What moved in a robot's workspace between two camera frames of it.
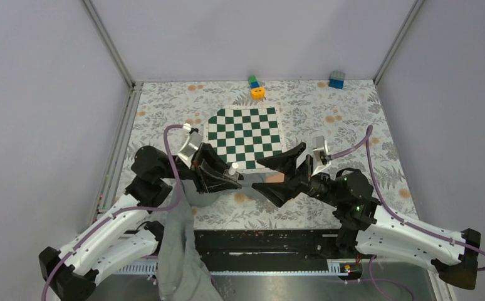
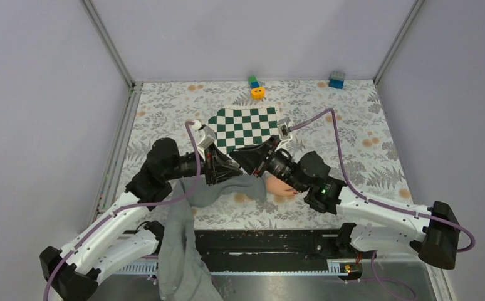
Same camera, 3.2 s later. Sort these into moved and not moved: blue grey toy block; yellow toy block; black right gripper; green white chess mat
Moved: black right gripper
Not moved: yellow toy block; green white chess mat; blue grey toy block
